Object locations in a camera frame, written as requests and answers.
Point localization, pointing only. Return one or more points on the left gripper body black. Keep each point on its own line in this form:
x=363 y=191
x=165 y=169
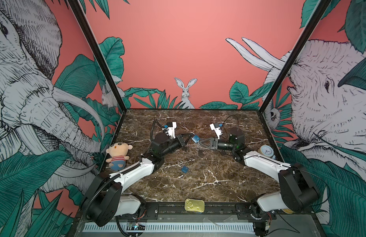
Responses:
x=175 y=143

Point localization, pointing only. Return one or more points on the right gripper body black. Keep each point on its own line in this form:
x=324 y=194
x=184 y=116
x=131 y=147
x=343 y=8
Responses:
x=221 y=145

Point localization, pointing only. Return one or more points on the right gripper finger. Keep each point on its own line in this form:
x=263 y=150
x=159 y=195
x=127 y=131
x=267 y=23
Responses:
x=207 y=140
x=205 y=146

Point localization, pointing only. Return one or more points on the blue padlock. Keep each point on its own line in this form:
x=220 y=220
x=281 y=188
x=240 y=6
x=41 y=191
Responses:
x=195 y=139
x=185 y=169

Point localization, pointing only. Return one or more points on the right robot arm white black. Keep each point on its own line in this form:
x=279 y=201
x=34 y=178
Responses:
x=297 y=188

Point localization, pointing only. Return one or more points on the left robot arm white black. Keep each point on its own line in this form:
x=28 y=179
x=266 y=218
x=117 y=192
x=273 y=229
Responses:
x=103 y=199

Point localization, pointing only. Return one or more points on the small alarm clock teal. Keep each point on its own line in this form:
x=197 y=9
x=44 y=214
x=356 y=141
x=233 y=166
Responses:
x=267 y=151

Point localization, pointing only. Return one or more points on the yellow tin can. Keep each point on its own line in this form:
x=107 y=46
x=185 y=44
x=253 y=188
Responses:
x=194 y=205

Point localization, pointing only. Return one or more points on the plush doll toy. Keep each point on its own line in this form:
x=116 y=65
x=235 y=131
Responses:
x=118 y=155

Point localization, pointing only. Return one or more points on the white vented strip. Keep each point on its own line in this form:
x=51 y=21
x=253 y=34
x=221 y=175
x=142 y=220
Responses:
x=207 y=227

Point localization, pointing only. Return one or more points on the small circuit board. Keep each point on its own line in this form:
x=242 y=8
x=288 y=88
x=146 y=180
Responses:
x=135 y=227

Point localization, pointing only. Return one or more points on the tape roll beige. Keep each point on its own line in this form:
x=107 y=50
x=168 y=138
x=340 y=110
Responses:
x=287 y=211

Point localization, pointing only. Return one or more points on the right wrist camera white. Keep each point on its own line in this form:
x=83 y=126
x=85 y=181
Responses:
x=217 y=128

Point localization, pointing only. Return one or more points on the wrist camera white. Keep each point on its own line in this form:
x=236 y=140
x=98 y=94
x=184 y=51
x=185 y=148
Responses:
x=170 y=129
x=217 y=128

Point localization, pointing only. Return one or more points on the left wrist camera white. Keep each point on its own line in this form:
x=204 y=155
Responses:
x=170 y=129

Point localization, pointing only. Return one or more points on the black mounting rail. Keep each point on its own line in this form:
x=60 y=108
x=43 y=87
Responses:
x=135 y=210

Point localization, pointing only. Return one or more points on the right black frame post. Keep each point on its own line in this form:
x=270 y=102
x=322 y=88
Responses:
x=316 y=15

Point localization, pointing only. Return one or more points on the black frame post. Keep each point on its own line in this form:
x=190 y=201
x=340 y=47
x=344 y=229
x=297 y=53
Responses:
x=316 y=15
x=87 y=31

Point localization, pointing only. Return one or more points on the left black frame post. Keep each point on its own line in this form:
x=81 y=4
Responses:
x=87 y=31

